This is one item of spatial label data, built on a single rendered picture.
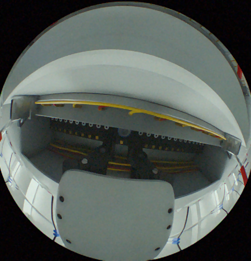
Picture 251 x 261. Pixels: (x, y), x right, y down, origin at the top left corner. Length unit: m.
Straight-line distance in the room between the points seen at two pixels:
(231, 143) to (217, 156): 0.22
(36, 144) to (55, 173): 0.13
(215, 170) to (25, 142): 0.61
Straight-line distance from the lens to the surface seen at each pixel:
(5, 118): 0.27
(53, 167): 0.26
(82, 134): 0.24
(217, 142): 0.16
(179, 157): 0.39
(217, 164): 0.37
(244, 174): 0.15
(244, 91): 0.36
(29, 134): 0.31
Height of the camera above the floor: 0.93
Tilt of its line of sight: 32 degrees up
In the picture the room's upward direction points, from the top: 169 degrees counter-clockwise
